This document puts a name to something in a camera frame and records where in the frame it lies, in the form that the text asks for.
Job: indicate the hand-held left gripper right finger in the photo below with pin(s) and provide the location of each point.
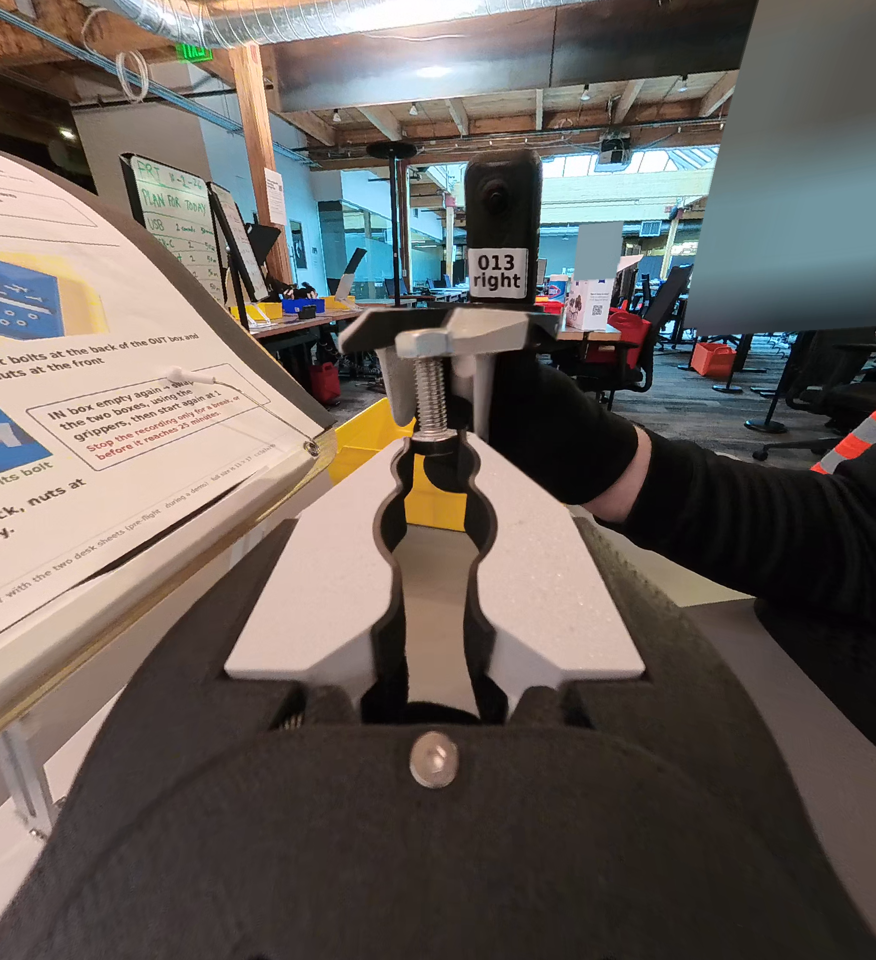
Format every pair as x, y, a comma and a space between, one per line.
558, 592

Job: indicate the silver hex nut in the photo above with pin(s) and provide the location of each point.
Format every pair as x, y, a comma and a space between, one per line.
419, 345

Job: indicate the red office chair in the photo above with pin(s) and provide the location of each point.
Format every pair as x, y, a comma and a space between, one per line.
629, 337

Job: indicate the small yellow bin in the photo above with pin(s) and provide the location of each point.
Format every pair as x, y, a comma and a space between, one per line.
262, 310

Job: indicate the whiteboard with green writing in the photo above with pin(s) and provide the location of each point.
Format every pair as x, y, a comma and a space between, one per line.
172, 225

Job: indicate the silver ventilation duct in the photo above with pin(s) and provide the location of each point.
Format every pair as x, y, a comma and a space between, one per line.
295, 19

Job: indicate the white document stand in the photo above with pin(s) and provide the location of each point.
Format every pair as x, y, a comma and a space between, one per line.
183, 622

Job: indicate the black office chair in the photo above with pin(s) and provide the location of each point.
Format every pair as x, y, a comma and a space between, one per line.
670, 300
850, 382

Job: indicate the red plastic bin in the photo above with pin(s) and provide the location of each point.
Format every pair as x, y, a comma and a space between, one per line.
552, 304

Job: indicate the orange plastic bin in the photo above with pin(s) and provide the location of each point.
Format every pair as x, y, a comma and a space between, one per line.
713, 360

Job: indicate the black pole stand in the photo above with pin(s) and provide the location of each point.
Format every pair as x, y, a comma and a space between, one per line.
391, 150

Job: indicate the wooden pillar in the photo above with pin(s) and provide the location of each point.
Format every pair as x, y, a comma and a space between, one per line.
254, 150

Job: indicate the black document board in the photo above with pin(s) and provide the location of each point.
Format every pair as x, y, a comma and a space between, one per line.
239, 236

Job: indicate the white printed box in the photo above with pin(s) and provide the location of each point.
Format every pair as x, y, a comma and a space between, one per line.
589, 304

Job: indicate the person's right forearm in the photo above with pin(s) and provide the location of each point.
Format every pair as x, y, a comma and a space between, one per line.
752, 517

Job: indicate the silver bolt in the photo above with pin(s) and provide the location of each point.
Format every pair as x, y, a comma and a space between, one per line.
430, 397

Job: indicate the yellow plastic bin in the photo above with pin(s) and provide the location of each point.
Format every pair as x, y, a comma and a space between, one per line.
366, 442

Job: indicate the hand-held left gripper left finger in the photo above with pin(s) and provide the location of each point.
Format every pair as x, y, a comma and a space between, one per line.
318, 592

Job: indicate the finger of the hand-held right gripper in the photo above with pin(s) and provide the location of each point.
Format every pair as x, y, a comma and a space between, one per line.
378, 330
490, 334

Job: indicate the orange safety vest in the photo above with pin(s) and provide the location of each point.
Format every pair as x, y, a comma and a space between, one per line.
872, 431

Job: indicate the green exit sign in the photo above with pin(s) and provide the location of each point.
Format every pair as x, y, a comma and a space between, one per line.
192, 52

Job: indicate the small blue bin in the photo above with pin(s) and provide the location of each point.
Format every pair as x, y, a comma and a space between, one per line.
303, 306

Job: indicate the person's torso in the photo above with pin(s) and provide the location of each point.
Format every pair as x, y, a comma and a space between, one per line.
842, 682

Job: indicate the printed instruction sheet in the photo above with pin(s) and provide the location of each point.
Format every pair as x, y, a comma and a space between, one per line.
55, 375

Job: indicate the wooden document board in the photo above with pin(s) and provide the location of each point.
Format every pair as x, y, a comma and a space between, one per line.
250, 315

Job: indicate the person's right hand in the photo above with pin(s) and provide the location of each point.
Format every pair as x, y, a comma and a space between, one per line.
565, 435

